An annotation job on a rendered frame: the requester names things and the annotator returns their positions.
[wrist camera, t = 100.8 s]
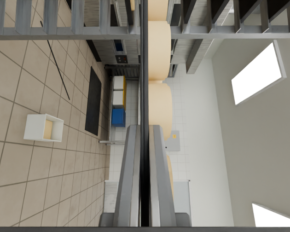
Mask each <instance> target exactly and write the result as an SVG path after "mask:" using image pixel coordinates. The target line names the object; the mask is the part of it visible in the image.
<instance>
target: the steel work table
mask: <svg viewBox="0 0 290 232"><path fill-rule="evenodd" d="M104 69H113V75H112V79H110V81H112V91H111V108H110V131H109V141H99V143H113V144H106V145H125V144H115V143H125V140H115V135H116V127H115V126H114V125H113V124H112V109H115V107H114V106H113V92H114V76H116V73H115V71H114V69H139V78H138V79H126V81H139V88H138V125H140V64H139V66H105V67H104Z"/></svg>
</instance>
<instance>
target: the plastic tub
mask: <svg viewBox="0 0 290 232"><path fill-rule="evenodd" d="M63 125H64V120H61V119H59V118H56V117H53V116H51V115H49V114H29V115H27V121H26V127H25V132H24V138H23V139H29V140H37V141H57V142H61V141H62V133H63Z"/></svg>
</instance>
